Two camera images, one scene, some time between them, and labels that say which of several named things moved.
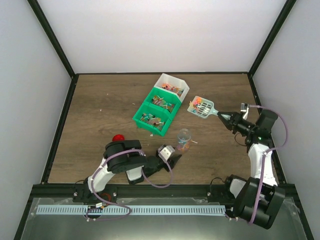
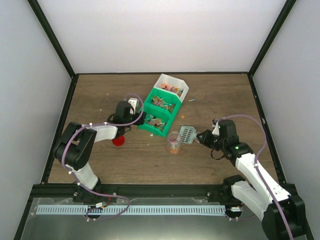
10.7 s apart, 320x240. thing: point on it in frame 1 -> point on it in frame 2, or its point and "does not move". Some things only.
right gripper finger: [227, 123] -> [203, 141]
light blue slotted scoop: [202, 107] -> [187, 134]
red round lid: [118, 137] does not move
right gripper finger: [230, 113] -> [202, 135]
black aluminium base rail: [49, 190] does not move
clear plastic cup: [184, 137] -> [174, 143]
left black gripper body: [156, 170] -> [139, 122]
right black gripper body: [238, 126] -> [215, 144]
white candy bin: [176, 86] does not move
